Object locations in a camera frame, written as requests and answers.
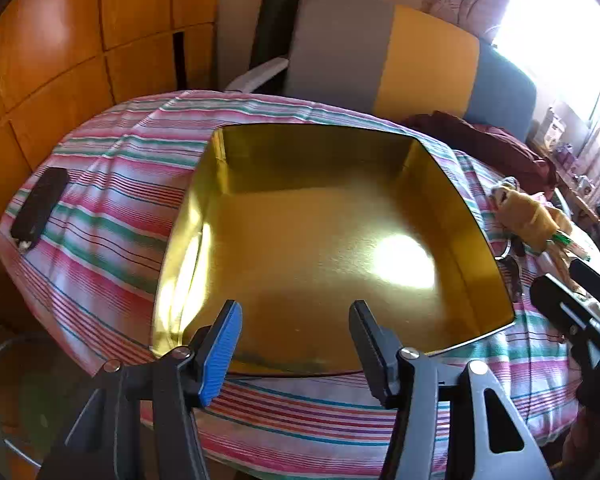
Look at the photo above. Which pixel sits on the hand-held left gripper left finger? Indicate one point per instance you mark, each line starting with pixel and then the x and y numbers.
pixel 225 355

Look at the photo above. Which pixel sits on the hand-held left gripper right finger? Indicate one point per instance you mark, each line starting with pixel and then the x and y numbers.
pixel 366 342

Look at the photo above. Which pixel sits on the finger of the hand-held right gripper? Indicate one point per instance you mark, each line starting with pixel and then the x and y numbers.
pixel 560 305
pixel 595 277

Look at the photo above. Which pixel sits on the gold metal tin container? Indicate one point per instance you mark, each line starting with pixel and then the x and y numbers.
pixel 305 240

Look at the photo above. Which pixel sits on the yellow plush toy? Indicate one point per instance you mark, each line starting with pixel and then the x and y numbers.
pixel 527 215

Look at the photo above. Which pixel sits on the cluttered side table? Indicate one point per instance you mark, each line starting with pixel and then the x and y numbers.
pixel 575 160

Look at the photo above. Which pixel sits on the striped pink green tablecloth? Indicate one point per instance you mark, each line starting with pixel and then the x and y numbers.
pixel 105 240

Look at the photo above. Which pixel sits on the maroon cloth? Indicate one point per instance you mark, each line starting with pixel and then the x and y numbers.
pixel 480 147

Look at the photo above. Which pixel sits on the black remote control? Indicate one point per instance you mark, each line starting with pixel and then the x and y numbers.
pixel 40 207

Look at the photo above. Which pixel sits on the white chair armrest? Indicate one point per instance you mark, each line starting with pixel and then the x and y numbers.
pixel 257 76

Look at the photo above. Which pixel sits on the grey yellow blue sofa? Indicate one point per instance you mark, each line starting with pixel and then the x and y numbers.
pixel 340 50

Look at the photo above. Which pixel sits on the black rolled mat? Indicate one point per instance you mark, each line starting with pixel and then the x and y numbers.
pixel 279 15

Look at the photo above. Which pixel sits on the wooden cabinet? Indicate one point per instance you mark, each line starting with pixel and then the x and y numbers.
pixel 55 60

